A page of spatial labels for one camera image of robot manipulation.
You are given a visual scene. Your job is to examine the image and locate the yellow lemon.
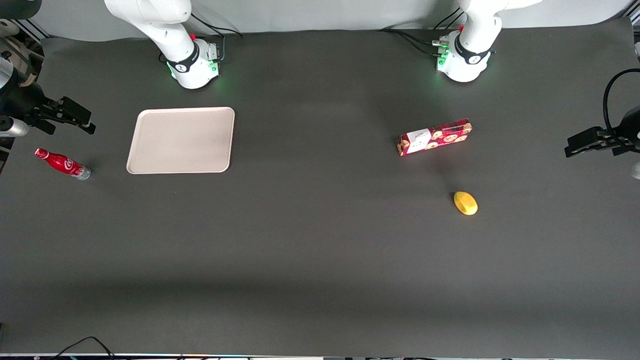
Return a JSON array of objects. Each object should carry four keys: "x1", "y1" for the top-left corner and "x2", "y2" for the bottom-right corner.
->
[{"x1": 453, "y1": 190, "x2": 479, "y2": 217}]

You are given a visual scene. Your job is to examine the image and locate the black arm base cables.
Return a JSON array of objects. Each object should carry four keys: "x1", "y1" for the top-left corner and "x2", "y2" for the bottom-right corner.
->
[
  {"x1": 379, "y1": 7, "x2": 464, "y2": 59},
  {"x1": 189, "y1": 12, "x2": 245, "y2": 63}
]

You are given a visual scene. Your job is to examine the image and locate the black looped gripper cable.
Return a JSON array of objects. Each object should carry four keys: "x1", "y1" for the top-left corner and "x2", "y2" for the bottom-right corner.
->
[{"x1": 602, "y1": 68, "x2": 640, "y2": 132}]

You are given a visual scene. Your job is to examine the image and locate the beige plastic tray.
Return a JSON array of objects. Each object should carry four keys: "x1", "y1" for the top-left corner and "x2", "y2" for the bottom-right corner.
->
[{"x1": 126, "y1": 106, "x2": 236, "y2": 175}]

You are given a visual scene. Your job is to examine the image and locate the black left arm base cables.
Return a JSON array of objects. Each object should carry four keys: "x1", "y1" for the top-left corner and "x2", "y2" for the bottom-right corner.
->
[{"x1": 379, "y1": 7, "x2": 464, "y2": 59}]

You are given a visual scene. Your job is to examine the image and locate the black right arm base cables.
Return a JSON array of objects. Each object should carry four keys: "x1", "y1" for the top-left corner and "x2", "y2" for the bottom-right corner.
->
[{"x1": 189, "y1": 12, "x2": 245, "y2": 63}]

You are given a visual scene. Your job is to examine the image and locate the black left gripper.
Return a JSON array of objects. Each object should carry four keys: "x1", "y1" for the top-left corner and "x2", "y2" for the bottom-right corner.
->
[{"x1": 564, "y1": 106, "x2": 640, "y2": 159}]

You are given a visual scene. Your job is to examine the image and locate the aluminium frame profile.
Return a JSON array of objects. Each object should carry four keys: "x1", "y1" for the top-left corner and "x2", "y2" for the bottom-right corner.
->
[{"x1": 18, "y1": 18, "x2": 52, "y2": 42}]

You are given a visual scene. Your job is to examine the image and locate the red coke bottle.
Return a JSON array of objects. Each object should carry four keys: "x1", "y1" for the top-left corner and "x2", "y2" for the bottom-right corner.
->
[{"x1": 34, "y1": 148, "x2": 92, "y2": 181}]

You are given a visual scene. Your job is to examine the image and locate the red cookie box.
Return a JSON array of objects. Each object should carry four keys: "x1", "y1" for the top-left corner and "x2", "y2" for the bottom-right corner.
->
[{"x1": 397, "y1": 118, "x2": 474, "y2": 157}]

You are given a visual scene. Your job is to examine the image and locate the dark grey table mat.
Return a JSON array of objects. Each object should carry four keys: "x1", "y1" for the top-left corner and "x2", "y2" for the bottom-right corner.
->
[{"x1": 0, "y1": 17, "x2": 640, "y2": 358}]

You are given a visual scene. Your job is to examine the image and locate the black thin table edge cable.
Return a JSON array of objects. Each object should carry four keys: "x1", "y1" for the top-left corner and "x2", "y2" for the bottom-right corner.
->
[{"x1": 49, "y1": 335, "x2": 117, "y2": 360}]

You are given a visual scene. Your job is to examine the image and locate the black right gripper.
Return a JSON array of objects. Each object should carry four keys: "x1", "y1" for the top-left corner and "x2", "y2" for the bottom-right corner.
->
[{"x1": 0, "y1": 82, "x2": 96, "y2": 135}]

